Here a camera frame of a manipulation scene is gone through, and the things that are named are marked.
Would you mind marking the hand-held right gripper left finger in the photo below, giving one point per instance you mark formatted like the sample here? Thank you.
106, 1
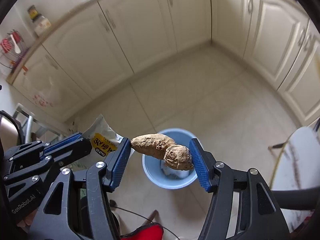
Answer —
120, 165

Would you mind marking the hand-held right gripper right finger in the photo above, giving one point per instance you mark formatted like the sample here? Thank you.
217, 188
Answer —
197, 165

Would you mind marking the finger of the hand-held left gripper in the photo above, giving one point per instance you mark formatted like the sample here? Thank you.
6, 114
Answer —
75, 150
62, 142

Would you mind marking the light blue trash bin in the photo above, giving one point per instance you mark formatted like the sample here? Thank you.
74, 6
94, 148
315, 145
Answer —
175, 182

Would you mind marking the white pouch with yellow label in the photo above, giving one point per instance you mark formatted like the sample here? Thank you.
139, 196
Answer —
105, 140

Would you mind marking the ginger root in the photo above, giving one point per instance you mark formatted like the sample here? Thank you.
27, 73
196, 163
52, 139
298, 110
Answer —
160, 148

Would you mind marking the crumpled white wrapper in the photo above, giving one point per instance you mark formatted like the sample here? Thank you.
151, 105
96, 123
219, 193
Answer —
175, 173

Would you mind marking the red cloth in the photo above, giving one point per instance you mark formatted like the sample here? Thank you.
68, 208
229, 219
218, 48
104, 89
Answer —
145, 232

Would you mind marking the dark curved bar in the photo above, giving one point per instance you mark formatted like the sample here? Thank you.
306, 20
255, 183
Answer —
292, 199

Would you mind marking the white plastic spoon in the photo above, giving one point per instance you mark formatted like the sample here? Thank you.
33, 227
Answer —
15, 43

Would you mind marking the white lidded jar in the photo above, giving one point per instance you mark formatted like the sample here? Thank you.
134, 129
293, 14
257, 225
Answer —
42, 26

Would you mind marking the dark lidded jar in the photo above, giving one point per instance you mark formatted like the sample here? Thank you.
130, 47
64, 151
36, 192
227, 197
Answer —
32, 12

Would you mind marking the cream lower kitchen cabinets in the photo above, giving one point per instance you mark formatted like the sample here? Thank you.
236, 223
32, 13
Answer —
150, 30

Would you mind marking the grey metal frame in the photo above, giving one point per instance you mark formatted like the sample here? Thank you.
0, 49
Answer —
30, 120

